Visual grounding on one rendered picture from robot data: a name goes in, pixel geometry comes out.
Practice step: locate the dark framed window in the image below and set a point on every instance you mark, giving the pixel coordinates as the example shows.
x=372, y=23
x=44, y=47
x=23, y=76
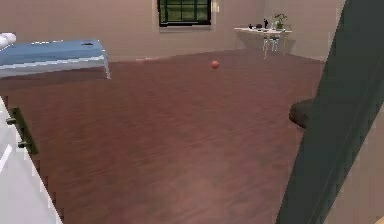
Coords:
x=184, y=12

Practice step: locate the white stool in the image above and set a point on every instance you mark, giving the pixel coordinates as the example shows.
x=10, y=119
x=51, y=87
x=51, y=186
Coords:
x=271, y=42

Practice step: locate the blue bed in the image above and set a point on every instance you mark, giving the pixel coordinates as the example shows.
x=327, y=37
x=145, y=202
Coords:
x=50, y=55

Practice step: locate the red ball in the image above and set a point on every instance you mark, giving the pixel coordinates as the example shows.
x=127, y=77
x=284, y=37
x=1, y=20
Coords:
x=215, y=64

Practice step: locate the white room door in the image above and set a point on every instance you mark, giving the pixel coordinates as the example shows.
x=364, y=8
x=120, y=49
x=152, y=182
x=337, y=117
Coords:
x=16, y=183

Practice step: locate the dark green room door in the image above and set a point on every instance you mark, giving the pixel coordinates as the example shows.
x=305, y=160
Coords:
x=336, y=133

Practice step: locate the black statuette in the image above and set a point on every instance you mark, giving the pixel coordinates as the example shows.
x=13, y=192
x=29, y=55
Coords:
x=265, y=23

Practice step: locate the small black object on bed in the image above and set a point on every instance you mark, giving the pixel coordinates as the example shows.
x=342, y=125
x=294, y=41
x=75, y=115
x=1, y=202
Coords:
x=87, y=43

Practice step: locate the dark door knob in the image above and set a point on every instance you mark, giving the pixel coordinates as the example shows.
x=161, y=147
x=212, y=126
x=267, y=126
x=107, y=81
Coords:
x=300, y=113

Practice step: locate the cream desk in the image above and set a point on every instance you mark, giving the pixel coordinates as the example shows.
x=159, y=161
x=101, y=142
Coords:
x=263, y=31

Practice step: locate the white pillow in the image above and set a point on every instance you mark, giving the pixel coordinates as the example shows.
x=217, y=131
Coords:
x=6, y=38

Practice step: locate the green house plant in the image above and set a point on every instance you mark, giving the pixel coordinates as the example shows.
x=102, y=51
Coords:
x=279, y=20

